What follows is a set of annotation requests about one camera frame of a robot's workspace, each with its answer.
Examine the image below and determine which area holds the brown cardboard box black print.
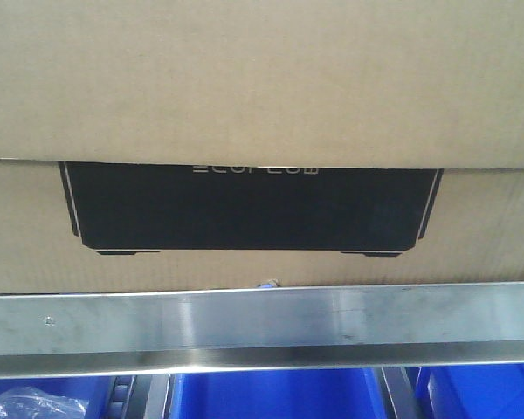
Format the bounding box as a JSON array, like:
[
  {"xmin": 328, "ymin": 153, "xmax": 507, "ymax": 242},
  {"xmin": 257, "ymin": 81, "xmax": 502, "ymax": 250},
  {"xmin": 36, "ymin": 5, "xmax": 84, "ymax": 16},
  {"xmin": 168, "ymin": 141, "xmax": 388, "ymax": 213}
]
[{"xmin": 0, "ymin": 1, "xmax": 524, "ymax": 294}]

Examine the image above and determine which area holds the grey shelf upright left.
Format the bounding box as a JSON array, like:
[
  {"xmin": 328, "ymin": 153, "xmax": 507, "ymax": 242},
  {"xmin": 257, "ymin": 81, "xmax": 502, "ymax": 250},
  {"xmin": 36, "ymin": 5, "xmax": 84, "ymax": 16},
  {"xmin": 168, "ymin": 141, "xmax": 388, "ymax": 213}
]
[{"xmin": 104, "ymin": 374, "xmax": 174, "ymax": 419}]

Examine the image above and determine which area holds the grey shelf upright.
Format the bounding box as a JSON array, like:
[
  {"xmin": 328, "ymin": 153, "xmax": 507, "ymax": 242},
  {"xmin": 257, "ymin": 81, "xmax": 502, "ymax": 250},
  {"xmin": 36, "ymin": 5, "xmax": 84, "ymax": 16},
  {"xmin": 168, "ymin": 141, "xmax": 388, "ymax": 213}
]
[
  {"xmin": 104, "ymin": 374, "xmax": 174, "ymax": 419},
  {"xmin": 375, "ymin": 367, "xmax": 424, "ymax": 419}
]

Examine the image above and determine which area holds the grey shelf upright right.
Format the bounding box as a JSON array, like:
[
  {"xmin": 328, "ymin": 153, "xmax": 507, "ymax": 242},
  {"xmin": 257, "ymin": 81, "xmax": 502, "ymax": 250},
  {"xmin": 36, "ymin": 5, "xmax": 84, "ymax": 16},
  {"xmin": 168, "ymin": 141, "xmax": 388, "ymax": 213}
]
[{"xmin": 375, "ymin": 367, "xmax": 424, "ymax": 419}]

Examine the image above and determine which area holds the blue plastic bin middle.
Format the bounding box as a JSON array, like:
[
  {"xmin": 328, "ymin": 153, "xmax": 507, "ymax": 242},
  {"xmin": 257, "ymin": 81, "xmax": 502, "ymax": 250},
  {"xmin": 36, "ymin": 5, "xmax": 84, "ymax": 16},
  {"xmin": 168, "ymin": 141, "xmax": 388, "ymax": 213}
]
[{"xmin": 169, "ymin": 368, "xmax": 387, "ymax": 418}]

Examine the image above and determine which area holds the blue plastic bin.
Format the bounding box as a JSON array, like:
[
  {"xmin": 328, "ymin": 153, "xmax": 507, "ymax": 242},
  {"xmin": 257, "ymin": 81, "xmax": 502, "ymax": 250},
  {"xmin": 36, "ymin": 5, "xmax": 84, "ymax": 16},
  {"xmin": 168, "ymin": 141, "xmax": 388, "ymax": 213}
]
[
  {"xmin": 407, "ymin": 363, "xmax": 524, "ymax": 418},
  {"xmin": 0, "ymin": 376, "xmax": 112, "ymax": 418},
  {"xmin": 169, "ymin": 368, "xmax": 387, "ymax": 418}
]

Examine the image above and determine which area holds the blue plastic bin left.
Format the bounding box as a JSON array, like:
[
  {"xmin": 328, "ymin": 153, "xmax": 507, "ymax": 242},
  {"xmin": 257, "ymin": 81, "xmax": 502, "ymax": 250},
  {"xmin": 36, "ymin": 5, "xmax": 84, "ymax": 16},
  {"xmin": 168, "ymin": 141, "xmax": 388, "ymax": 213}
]
[{"xmin": 0, "ymin": 376, "xmax": 112, "ymax": 418}]

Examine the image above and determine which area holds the blue plastic bin right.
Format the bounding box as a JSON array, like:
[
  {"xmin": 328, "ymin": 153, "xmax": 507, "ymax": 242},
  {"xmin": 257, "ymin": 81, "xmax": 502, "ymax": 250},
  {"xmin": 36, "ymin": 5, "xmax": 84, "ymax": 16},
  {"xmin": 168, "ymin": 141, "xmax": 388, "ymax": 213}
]
[{"xmin": 407, "ymin": 363, "xmax": 524, "ymax": 418}]

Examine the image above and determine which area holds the clear plastic bag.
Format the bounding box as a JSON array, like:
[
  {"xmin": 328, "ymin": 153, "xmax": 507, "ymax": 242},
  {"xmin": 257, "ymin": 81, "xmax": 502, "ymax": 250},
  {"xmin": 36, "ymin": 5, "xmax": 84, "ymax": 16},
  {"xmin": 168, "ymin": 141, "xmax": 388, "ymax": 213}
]
[{"xmin": 0, "ymin": 387, "xmax": 89, "ymax": 419}]

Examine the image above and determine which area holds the small blue object behind rail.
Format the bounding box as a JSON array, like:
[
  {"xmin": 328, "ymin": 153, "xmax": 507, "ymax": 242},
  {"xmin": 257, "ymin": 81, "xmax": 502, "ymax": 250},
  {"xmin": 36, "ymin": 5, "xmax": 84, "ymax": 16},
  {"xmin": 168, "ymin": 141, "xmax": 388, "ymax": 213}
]
[{"xmin": 256, "ymin": 278, "xmax": 280, "ymax": 289}]

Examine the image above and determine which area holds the metal shelf front rail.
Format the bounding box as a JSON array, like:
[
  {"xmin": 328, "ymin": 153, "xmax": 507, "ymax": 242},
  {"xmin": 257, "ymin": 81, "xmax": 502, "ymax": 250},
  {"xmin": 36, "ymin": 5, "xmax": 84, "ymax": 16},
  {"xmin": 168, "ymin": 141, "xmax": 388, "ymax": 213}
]
[{"xmin": 0, "ymin": 282, "xmax": 524, "ymax": 378}]

